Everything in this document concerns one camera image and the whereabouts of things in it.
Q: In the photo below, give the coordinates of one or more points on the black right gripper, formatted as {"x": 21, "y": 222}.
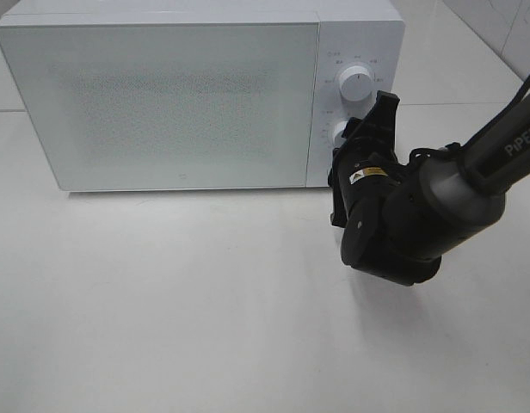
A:
{"x": 365, "y": 170}

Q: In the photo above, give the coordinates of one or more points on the white microwave oven body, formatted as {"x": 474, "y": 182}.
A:
{"x": 368, "y": 33}

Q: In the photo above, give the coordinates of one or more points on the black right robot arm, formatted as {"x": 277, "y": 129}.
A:
{"x": 399, "y": 219}

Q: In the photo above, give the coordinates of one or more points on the upper white power knob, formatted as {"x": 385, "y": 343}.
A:
{"x": 355, "y": 83}

